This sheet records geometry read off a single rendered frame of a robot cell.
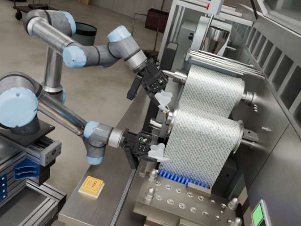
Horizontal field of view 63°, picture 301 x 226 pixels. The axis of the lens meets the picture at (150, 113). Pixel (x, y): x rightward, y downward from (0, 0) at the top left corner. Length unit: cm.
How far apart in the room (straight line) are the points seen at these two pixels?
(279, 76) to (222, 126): 34
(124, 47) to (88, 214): 63
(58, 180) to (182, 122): 162
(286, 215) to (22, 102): 79
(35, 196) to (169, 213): 124
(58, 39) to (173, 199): 73
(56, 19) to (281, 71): 99
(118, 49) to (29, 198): 135
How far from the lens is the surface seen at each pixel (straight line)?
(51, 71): 138
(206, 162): 102
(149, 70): 92
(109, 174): 117
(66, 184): 233
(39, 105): 103
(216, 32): 154
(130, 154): 102
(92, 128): 101
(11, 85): 87
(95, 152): 106
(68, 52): 90
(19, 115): 86
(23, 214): 190
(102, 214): 103
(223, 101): 115
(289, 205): 74
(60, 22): 126
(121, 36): 91
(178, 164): 103
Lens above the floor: 172
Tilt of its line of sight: 29 degrees down
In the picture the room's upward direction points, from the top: 16 degrees clockwise
